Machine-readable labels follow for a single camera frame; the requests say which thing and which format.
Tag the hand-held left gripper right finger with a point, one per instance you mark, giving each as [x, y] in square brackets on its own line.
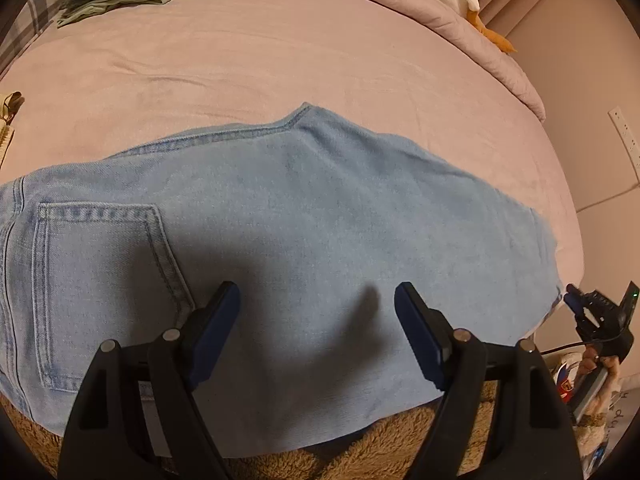
[420, 335]

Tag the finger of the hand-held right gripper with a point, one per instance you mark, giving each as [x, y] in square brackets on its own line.
[575, 299]

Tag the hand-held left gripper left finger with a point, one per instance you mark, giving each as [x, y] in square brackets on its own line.
[215, 332]

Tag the light blue denim pants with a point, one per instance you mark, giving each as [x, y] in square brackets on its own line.
[300, 210]

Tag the person's right hand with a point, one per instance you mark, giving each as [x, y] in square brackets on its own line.
[599, 361]

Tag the printed plastic bag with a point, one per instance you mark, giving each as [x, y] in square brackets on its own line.
[605, 432]

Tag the brown fuzzy blanket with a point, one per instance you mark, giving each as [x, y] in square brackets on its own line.
[325, 460]

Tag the pink bed blanket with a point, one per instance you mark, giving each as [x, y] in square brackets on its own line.
[250, 60]

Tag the small beige object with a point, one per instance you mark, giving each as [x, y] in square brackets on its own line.
[7, 135]

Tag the pink quilt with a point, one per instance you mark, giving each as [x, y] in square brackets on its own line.
[450, 35]

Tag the plaid pillow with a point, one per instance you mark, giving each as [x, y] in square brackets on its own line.
[40, 10]

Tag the white wall power strip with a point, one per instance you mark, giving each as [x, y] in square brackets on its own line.
[625, 132]

